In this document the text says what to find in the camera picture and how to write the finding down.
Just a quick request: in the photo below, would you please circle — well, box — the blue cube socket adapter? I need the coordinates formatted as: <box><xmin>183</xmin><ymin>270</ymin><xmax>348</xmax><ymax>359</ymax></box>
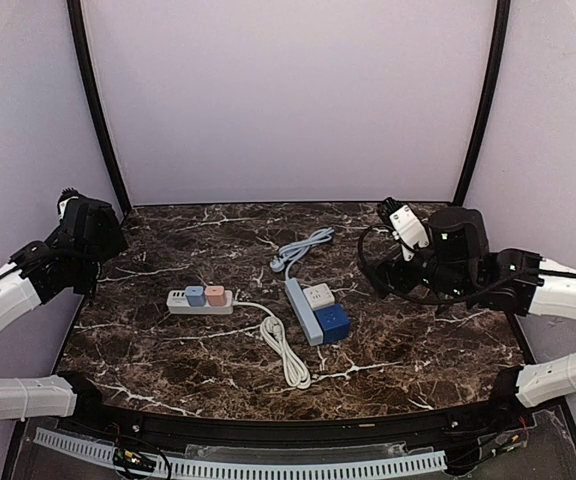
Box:
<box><xmin>315</xmin><ymin>304</ymin><xmax>351</xmax><ymax>344</ymax></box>

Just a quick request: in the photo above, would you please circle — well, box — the white cube socket adapter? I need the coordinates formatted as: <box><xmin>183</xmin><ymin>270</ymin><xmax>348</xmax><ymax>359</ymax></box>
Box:
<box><xmin>303</xmin><ymin>283</ymin><xmax>335</xmax><ymax>311</ymax></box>

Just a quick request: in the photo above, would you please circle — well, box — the light blue power strip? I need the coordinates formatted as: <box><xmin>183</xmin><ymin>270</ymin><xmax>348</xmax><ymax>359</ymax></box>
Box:
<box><xmin>270</xmin><ymin>227</ymin><xmax>334</xmax><ymax>346</ymax></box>

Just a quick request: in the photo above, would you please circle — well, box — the light blue charger plug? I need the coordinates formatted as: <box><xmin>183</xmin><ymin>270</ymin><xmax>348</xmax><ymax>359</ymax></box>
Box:
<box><xmin>184</xmin><ymin>286</ymin><xmax>206</xmax><ymax>307</ymax></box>

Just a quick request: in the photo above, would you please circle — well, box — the white power strip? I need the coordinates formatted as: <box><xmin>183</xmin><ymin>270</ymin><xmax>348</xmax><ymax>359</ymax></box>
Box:
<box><xmin>166</xmin><ymin>288</ymin><xmax>312</xmax><ymax>390</ymax></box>

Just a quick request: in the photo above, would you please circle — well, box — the pink charger plug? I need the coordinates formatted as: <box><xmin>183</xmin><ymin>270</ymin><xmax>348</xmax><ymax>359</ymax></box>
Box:
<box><xmin>204</xmin><ymin>285</ymin><xmax>228</xmax><ymax>307</ymax></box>

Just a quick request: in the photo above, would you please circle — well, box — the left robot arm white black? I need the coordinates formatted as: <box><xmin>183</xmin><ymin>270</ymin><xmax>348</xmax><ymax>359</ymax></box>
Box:
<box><xmin>0</xmin><ymin>188</ymin><xmax>127</xmax><ymax>421</ymax></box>

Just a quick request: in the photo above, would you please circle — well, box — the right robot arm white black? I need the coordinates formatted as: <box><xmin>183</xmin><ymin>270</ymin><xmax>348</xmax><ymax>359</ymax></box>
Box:
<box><xmin>358</xmin><ymin>198</ymin><xmax>576</xmax><ymax>408</ymax></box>

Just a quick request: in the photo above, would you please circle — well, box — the small circuit board right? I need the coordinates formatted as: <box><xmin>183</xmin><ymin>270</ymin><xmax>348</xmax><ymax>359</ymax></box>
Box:
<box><xmin>489</xmin><ymin>431</ymin><xmax>529</xmax><ymax>456</ymax></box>

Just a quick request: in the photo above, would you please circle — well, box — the small circuit board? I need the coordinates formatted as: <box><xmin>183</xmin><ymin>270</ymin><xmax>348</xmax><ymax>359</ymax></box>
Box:
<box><xmin>489</xmin><ymin>431</ymin><xmax>529</xmax><ymax>456</ymax></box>
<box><xmin>112</xmin><ymin>447</ymin><xmax>156</xmax><ymax>473</ymax></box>

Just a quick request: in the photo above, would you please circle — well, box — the small circuit board left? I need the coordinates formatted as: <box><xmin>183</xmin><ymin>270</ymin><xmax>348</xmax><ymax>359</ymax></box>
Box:
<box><xmin>112</xmin><ymin>447</ymin><xmax>156</xmax><ymax>473</ymax></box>

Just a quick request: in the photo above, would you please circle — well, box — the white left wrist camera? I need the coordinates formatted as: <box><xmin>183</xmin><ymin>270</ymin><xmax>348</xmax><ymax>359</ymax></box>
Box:
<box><xmin>57</xmin><ymin>187</ymin><xmax>80</xmax><ymax>219</ymax></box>

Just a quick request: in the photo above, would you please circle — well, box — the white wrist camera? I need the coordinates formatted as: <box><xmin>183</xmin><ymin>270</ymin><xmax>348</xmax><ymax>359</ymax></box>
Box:
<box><xmin>387</xmin><ymin>205</ymin><xmax>430</xmax><ymax>262</ymax></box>
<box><xmin>57</xmin><ymin>187</ymin><xmax>80</xmax><ymax>219</ymax></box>

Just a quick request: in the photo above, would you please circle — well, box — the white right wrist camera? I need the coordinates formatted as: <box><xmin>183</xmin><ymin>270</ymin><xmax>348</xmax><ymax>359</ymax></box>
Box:
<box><xmin>387</xmin><ymin>205</ymin><xmax>430</xmax><ymax>262</ymax></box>

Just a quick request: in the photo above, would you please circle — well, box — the right black corner post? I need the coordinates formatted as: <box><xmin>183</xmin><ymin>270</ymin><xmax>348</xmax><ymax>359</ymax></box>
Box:
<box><xmin>452</xmin><ymin>0</ymin><xmax>511</xmax><ymax>206</ymax></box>

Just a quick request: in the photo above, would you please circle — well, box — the black corner post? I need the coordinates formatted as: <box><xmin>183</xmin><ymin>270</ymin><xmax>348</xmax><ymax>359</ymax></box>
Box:
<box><xmin>66</xmin><ymin>0</ymin><xmax>132</xmax><ymax>215</ymax></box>
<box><xmin>452</xmin><ymin>0</ymin><xmax>511</xmax><ymax>206</ymax></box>

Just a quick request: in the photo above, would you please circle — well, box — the black front rail frame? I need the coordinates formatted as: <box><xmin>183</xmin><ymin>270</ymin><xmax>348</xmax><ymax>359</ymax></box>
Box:
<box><xmin>2</xmin><ymin>384</ymin><xmax>576</xmax><ymax>480</ymax></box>

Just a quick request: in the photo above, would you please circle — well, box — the white slotted cable duct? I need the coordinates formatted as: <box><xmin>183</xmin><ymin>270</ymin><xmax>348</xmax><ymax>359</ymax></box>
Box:
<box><xmin>33</xmin><ymin>428</ymin><xmax>447</xmax><ymax>479</ymax></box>

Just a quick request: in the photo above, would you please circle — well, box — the left black corner post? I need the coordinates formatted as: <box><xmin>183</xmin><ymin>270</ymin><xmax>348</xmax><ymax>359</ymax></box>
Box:
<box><xmin>66</xmin><ymin>0</ymin><xmax>132</xmax><ymax>215</ymax></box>

